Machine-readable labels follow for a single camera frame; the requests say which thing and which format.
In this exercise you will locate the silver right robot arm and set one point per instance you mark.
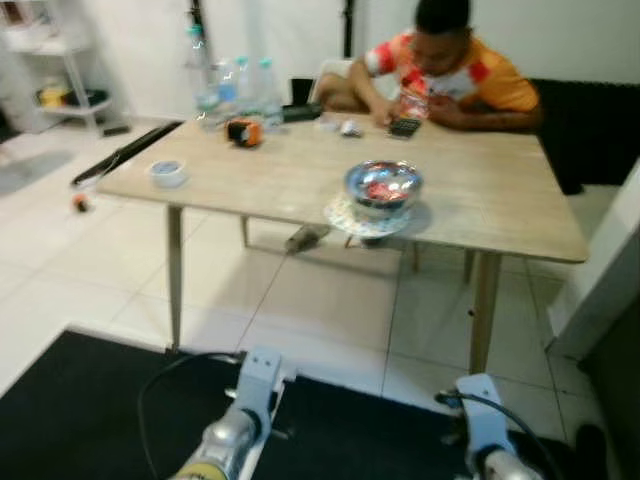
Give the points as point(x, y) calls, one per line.
point(510, 465)

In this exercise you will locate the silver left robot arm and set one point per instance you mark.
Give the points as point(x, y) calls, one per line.
point(215, 445)

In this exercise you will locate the large black foam mat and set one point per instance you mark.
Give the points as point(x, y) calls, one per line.
point(590, 135)

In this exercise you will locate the black slipper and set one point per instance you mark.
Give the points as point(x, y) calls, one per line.
point(590, 450)

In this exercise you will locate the boy in orange shirt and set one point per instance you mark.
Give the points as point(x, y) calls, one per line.
point(450, 70)

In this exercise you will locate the red candy packets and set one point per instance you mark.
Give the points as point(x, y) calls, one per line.
point(385, 190)

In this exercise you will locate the black smartphone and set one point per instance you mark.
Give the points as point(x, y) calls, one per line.
point(404, 127)

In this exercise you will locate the red snack packet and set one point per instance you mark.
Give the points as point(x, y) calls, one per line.
point(414, 103)

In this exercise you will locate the shiny steel bowl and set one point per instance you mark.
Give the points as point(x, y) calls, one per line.
point(360, 195)

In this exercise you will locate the white floral plate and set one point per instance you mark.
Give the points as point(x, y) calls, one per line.
point(340, 218)

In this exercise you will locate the small crumpled foil wrapper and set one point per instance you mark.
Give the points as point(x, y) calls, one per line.
point(351, 128)

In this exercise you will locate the white plastic chair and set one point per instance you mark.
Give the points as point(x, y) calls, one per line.
point(328, 78)

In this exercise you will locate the plain black pole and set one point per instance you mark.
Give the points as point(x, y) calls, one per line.
point(350, 25)

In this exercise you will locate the black handheld controller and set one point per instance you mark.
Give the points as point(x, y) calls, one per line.
point(302, 113)

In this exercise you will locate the small black foam piece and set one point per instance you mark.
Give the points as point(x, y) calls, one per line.
point(302, 90)

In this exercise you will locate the light wooden table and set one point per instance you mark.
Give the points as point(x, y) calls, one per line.
point(260, 180)

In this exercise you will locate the small green label water bottle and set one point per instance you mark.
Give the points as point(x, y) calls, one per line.
point(246, 90)
point(270, 95)

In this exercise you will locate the orange and black device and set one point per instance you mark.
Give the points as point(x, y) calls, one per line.
point(244, 133)

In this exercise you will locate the small blue label water bottle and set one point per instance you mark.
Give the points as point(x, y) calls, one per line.
point(227, 90)

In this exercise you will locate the large clear water bottle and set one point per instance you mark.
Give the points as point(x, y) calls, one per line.
point(203, 85)

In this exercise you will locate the white tape roll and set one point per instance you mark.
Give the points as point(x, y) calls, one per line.
point(155, 178)

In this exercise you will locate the black stand pole with clamp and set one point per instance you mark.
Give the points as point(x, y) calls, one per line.
point(197, 12)

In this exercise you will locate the long black floor bar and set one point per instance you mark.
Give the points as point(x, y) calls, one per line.
point(125, 155)

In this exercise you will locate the small orange floor item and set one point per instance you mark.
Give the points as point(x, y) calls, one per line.
point(81, 203)

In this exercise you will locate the black shallow bowl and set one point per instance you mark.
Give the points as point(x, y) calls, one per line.
point(85, 100)

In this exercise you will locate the white shelf rack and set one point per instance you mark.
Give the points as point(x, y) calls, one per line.
point(70, 50)

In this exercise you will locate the small yellow item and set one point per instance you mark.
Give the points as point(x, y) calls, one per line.
point(51, 97)

